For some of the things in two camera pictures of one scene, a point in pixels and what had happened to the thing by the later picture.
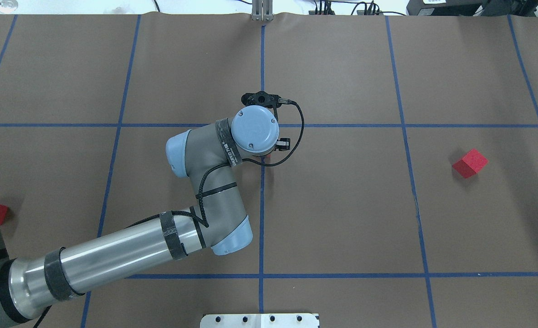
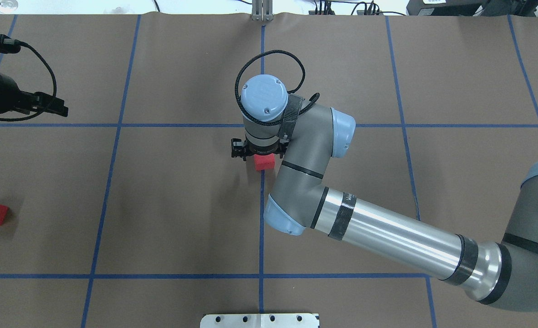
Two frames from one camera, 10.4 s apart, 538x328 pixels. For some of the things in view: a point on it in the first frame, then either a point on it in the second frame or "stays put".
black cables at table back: [325, 7] stays put
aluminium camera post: [262, 10] stays put
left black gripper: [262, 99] → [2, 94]
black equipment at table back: [474, 7] stays put
